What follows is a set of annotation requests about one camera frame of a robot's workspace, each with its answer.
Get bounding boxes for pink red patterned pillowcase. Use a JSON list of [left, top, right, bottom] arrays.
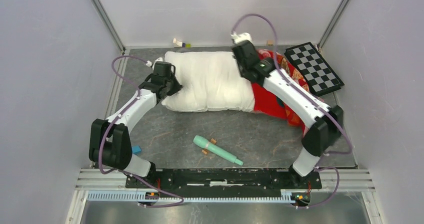
[[251, 49, 310, 135]]

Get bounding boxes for white pillow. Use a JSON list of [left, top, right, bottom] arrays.
[[161, 51, 255, 112]]

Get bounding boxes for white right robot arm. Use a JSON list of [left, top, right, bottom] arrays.
[[231, 40, 345, 188]]

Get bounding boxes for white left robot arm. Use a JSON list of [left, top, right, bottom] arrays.
[[88, 61, 182, 188]]

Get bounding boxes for small toy bottle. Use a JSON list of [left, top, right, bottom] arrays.
[[172, 38, 192, 48]]

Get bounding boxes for teal toy microphone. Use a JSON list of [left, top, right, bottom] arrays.
[[193, 135, 244, 166]]

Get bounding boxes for black white checkerboard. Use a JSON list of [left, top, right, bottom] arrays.
[[284, 42, 345, 96]]

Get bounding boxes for blue block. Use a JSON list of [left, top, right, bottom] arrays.
[[131, 145, 142, 154]]

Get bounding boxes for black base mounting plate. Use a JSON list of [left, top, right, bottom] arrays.
[[125, 168, 323, 198]]

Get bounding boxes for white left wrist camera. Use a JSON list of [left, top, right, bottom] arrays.
[[145, 57, 163, 69]]

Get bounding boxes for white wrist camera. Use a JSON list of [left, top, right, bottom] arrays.
[[230, 32, 253, 44], [145, 57, 163, 69]]

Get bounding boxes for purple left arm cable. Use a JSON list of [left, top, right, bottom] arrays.
[[97, 55, 185, 208]]

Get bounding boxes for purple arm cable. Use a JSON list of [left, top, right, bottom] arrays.
[[97, 55, 185, 208], [231, 14, 353, 209]]

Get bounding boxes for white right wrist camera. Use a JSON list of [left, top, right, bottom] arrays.
[[230, 32, 253, 44]]

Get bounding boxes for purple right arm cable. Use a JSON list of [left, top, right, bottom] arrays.
[[231, 14, 353, 209]]

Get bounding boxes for light blue cable duct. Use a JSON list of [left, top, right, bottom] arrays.
[[87, 190, 295, 204]]

